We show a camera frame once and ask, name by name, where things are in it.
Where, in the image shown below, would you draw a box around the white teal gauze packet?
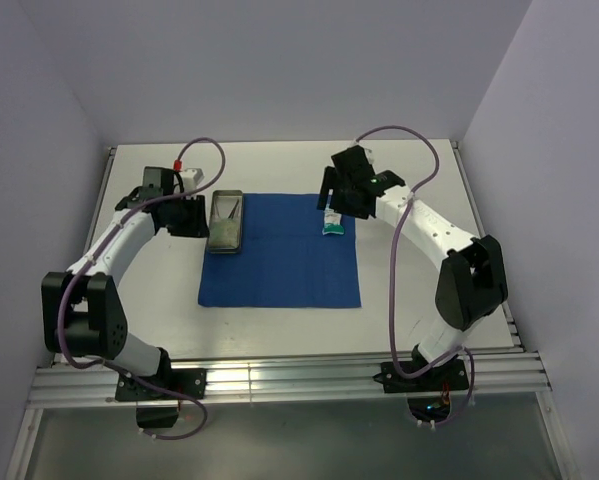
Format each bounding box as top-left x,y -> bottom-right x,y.
322,208 -> 345,235

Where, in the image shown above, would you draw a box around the metal instrument tray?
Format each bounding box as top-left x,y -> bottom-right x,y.
206,190 -> 244,254

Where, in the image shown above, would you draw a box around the blue surgical cloth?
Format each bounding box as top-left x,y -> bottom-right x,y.
198,193 -> 361,309

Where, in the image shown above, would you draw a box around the green printed glove packet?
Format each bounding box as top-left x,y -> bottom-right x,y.
207,219 -> 241,250

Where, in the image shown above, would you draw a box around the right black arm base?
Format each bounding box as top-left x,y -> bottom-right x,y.
372,355 -> 474,423

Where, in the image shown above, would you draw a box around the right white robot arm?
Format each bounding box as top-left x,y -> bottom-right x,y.
318,144 -> 508,382

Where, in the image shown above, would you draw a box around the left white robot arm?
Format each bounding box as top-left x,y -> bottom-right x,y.
41,167 -> 209,388

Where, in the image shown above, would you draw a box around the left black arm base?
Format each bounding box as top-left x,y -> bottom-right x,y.
115,368 -> 207,430

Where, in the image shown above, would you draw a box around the metal scissors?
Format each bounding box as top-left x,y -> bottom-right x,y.
219,196 -> 242,220

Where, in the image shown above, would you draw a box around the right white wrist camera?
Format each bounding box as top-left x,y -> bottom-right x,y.
351,142 -> 375,164

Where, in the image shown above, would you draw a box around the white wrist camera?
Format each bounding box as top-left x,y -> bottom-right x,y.
351,142 -> 375,164
173,160 -> 204,193

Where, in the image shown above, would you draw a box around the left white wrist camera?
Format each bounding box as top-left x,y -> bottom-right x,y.
173,160 -> 204,193

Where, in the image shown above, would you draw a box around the aluminium front rail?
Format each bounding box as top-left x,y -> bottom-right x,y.
26,349 -> 551,409

